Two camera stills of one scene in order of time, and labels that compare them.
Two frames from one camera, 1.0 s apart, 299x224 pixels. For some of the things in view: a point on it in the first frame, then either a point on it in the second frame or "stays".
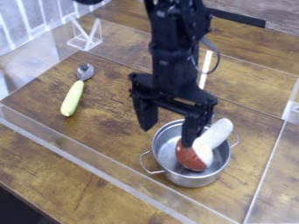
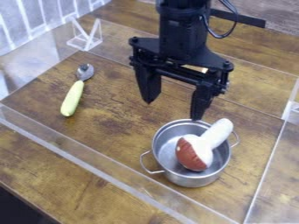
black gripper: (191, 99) to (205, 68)
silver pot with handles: (163, 160) stays
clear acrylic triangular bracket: (86, 40) stays
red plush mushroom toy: (197, 157) stays
